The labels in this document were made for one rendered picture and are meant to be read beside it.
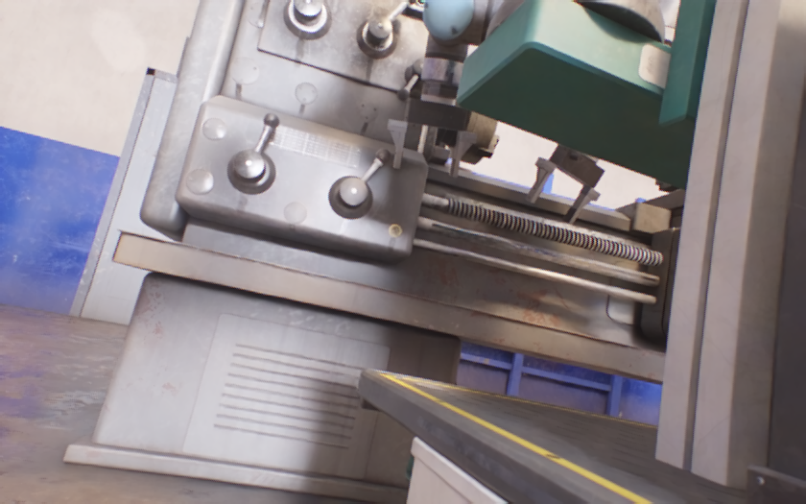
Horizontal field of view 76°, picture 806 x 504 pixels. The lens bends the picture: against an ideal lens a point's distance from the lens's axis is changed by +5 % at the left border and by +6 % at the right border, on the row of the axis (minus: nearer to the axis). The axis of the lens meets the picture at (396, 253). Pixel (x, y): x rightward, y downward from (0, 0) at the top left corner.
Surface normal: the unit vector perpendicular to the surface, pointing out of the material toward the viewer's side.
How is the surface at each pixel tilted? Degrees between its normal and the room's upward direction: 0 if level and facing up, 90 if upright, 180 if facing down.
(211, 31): 90
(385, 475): 90
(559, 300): 90
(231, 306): 90
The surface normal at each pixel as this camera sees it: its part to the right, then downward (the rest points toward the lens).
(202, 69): 0.19, -0.11
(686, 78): -0.92, -0.25
